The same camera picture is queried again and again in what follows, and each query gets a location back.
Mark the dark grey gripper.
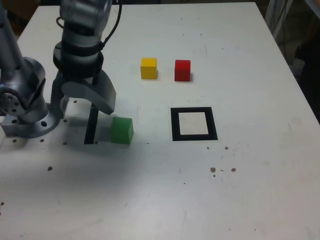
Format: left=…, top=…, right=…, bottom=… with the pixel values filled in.
left=49, top=70, right=117, bottom=121

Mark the green cube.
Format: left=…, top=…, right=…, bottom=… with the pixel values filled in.
left=109, top=116, right=134, bottom=145

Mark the yellow cube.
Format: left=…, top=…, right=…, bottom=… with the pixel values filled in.
left=140, top=57, right=158, bottom=80

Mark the red cube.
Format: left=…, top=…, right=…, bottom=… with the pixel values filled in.
left=174, top=59, right=192, bottom=82

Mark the black tape square outline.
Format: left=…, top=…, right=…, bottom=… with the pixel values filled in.
left=170, top=106, right=219, bottom=142

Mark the black tape strip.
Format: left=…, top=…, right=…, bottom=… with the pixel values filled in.
left=83, top=104, right=100, bottom=145

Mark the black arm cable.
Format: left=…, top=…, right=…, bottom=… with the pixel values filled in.
left=98, top=0, right=123, bottom=51

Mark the white background frame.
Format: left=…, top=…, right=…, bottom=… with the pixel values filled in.
left=264, top=0, right=295, bottom=43

